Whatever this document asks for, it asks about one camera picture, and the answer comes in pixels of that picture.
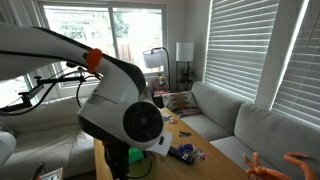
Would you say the orange octopus plush toy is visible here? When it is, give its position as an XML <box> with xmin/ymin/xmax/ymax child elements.
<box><xmin>242</xmin><ymin>151</ymin><xmax>319</xmax><ymax>180</ymax></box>

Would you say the small toy figure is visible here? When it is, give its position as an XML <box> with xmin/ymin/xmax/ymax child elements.
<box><xmin>156</xmin><ymin>74</ymin><xmax>169</xmax><ymax>90</ymax></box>

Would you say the narrow white window blind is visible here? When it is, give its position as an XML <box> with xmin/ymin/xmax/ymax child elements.
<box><xmin>271</xmin><ymin>0</ymin><xmax>320</xmax><ymax>126</ymax></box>

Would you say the white snowman sticker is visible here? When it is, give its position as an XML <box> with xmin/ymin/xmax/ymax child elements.
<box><xmin>162</xmin><ymin>113</ymin><xmax>178</xmax><ymax>125</ymax></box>

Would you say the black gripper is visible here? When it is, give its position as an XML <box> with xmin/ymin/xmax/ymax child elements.
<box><xmin>105</xmin><ymin>142</ymin><xmax>131</xmax><ymax>180</ymax></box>

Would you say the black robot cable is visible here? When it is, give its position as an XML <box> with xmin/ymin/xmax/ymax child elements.
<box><xmin>0</xmin><ymin>66</ymin><xmax>153</xmax><ymax>180</ymax></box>

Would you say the arc floor lamp white shade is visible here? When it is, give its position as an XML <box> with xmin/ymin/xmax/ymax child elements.
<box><xmin>142</xmin><ymin>46</ymin><xmax>172</xmax><ymax>92</ymax></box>

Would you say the red white sticker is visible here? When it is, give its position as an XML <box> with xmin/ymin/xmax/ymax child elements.
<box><xmin>194</xmin><ymin>148</ymin><xmax>208</xmax><ymax>162</ymax></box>

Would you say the patterned throw pillow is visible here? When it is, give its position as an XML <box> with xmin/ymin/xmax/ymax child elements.
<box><xmin>162</xmin><ymin>90</ymin><xmax>201</xmax><ymax>119</ymax></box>

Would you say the small dark sticker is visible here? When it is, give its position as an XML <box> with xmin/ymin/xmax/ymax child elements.
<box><xmin>178</xmin><ymin>130</ymin><xmax>193</xmax><ymax>138</ymax></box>

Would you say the black camera boom stand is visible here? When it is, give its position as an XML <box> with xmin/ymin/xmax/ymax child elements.
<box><xmin>0</xmin><ymin>74</ymin><xmax>86</xmax><ymax>115</ymax></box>

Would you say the sliding glass window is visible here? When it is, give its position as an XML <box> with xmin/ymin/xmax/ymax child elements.
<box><xmin>38</xmin><ymin>1</ymin><xmax>168</xmax><ymax>98</ymax></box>

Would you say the white box with print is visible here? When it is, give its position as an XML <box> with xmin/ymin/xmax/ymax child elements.
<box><xmin>34</xmin><ymin>161</ymin><xmax>64</xmax><ymax>180</ymax></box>

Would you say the green plastic container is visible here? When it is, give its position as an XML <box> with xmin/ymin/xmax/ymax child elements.
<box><xmin>129</xmin><ymin>147</ymin><xmax>145</xmax><ymax>164</ymax></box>

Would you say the white sofa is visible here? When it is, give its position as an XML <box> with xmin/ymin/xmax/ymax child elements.
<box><xmin>0</xmin><ymin>96</ymin><xmax>101</xmax><ymax>179</ymax></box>

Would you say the red box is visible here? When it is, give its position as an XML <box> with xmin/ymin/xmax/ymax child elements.
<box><xmin>153</xmin><ymin>89</ymin><xmax>171</xmax><ymax>98</ymax></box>

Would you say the orange strap on arm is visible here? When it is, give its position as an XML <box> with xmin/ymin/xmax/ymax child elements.
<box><xmin>84</xmin><ymin>48</ymin><xmax>104</xmax><ymax>74</ymax></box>

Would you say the gray sofa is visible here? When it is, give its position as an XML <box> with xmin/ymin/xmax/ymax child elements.
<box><xmin>181</xmin><ymin>80</ymin><xmax>320</xmax><ymax>180</ymax></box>

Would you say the straight floor lamp cylinder shade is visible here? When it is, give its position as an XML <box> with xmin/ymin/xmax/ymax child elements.
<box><xmin>175</xmin><ymin>41</ymin><xmax>195</xmax><ymax>92</ymax></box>

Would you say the green potted plant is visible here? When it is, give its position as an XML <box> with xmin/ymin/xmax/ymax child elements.
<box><xmin>178</xmin><ymin>64</ymin><xmax>197</xmax><ymax>92</ymax></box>

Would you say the wide white window blind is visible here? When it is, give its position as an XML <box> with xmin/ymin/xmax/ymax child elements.
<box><xmin>203</xmin><ymin>0</ymin><xmax>280</xmax><ymax>101</ymax></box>

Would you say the white round cushion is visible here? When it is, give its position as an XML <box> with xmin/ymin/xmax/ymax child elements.
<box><xmin>0</xmin><ymin>131</ymin><xmax>17</xmax><ymax>167</ymax></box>

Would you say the blue sticker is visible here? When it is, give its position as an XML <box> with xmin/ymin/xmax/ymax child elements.
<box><xmin>178</xmin><ymin>143</ymin><xmax>196</xmax><ymax>154</ymax></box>

